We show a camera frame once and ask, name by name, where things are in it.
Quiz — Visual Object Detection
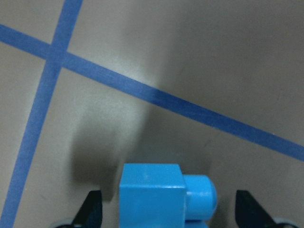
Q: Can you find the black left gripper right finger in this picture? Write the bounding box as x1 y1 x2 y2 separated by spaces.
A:
235 190 276 225

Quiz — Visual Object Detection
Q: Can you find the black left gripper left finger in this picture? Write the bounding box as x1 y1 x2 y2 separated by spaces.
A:
71 190 103 225

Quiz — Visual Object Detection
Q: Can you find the blue toy block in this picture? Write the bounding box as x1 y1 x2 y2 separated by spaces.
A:
119 163 217 228

